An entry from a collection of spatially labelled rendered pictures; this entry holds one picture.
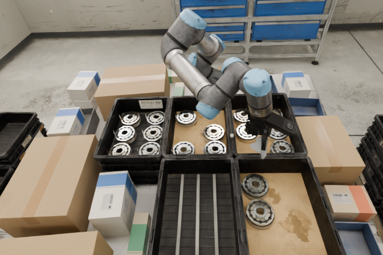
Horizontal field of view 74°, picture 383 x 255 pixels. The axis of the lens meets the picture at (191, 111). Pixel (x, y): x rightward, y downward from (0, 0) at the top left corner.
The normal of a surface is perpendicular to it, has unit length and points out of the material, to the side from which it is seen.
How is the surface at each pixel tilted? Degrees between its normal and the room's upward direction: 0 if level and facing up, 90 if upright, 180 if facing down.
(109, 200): 0
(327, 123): 0
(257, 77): 14
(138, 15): 90
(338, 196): 0
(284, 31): 90
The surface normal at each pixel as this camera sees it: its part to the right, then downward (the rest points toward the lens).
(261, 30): -0.08, 0.68
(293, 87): -0.07, -0.73
